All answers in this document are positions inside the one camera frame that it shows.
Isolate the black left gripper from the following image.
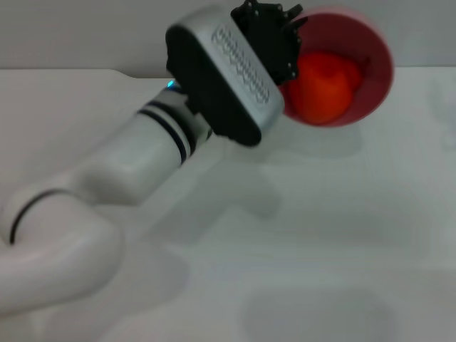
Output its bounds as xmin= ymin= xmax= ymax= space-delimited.
xmin=230 ymin=0 xmax=310 ymax=86

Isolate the orange toy fruit with stem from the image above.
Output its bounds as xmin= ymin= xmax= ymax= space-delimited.
xmin=287 ymin=51 xmax=363 ymax=125

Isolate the pink plastic bowl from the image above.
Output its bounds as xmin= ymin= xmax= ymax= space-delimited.
xmin=276 ymin=10 xmax=395 ymax=128

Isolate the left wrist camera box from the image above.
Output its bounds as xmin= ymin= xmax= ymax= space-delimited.
xmin=165 ymin=5 xmax=285 ymax=147

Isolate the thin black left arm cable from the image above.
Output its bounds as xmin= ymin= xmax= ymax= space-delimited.
xmin=9 ymin=190 xmax=68 ymax=246

